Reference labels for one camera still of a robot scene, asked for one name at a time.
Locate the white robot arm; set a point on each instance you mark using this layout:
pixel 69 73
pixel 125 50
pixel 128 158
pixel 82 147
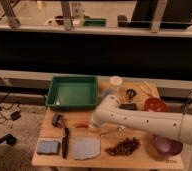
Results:
pixel 175 126

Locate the green plastic tray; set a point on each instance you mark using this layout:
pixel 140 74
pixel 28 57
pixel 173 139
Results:
pixel 73 92

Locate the clear jar with white lid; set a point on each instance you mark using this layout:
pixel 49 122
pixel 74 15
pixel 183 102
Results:
pixel 115 83

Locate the black binder clip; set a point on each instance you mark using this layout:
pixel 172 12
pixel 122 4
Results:
pixel 130 94

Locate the black rectangular block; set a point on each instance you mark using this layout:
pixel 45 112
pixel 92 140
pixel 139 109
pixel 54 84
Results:
pixel 130 106

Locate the small black brush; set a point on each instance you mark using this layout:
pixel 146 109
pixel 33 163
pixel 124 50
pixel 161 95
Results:
pixel 58 121

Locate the silver fork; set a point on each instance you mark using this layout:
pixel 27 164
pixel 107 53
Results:
pixel 117 129

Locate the wooden chopsticks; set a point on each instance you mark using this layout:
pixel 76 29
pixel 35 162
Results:
pixel 147 89

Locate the red bowl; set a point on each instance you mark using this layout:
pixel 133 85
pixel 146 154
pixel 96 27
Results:
pixel 155 104

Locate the grey cloth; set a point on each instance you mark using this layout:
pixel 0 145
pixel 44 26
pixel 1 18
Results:
pixel 85 148

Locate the bunch of dark grapes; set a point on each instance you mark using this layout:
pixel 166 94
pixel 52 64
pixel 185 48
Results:
pixel 124 148

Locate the blue sponge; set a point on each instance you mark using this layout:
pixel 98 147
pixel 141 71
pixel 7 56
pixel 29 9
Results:
pixel 48 147

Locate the purple bowl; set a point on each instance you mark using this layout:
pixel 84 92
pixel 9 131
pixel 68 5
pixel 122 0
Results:
pixel 168 146

